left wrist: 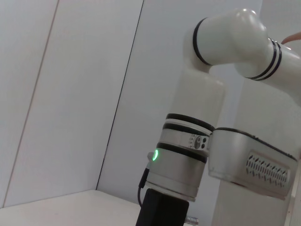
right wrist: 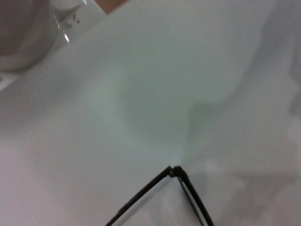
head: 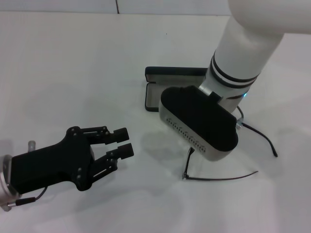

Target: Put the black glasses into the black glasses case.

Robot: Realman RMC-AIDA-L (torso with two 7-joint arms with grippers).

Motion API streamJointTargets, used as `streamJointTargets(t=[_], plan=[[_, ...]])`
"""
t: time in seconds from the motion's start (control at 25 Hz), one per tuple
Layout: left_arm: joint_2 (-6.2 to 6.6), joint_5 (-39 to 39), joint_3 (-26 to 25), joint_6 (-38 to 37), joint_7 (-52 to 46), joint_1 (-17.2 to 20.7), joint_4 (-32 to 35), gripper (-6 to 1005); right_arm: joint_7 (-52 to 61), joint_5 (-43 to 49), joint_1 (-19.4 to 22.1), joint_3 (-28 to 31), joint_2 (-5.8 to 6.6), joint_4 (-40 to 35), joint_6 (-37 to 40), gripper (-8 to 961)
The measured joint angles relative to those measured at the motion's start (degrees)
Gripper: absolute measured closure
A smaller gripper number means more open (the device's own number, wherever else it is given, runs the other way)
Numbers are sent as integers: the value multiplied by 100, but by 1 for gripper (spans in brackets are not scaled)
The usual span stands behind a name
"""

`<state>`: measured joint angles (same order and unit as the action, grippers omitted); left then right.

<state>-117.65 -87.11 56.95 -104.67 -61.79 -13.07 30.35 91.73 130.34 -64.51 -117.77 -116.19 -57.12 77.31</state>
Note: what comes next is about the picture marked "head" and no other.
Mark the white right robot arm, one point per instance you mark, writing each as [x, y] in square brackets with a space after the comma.
[250, 36]

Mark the silver cylindrical connector stub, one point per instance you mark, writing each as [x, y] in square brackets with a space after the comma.
[32, 146]

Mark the black round glasses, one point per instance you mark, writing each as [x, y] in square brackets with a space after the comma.
[190, 151]

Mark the black glasses case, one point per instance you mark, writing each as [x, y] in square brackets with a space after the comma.
[153, 97]

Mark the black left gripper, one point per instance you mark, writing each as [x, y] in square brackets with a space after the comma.
[53, 165]

